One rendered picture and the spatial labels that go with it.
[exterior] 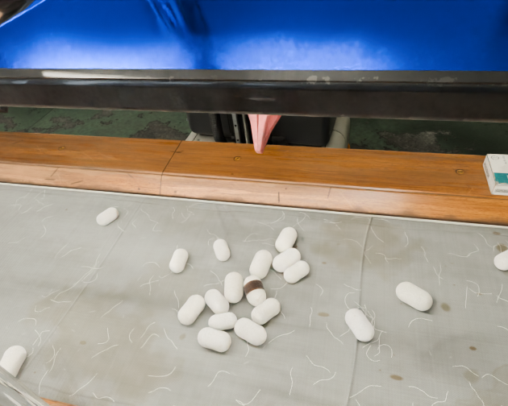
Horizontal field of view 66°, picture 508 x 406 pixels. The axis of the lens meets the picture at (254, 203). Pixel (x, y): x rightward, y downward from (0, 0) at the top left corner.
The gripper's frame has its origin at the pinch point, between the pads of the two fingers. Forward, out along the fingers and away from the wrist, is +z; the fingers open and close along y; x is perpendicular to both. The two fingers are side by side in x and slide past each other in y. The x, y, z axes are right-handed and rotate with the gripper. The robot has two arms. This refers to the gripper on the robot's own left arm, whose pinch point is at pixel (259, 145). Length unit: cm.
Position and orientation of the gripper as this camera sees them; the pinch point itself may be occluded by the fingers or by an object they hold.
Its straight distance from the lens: 46.8
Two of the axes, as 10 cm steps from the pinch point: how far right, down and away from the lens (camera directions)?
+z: -1.0, 9.9, -1.1
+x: 2.2, 1.2, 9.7
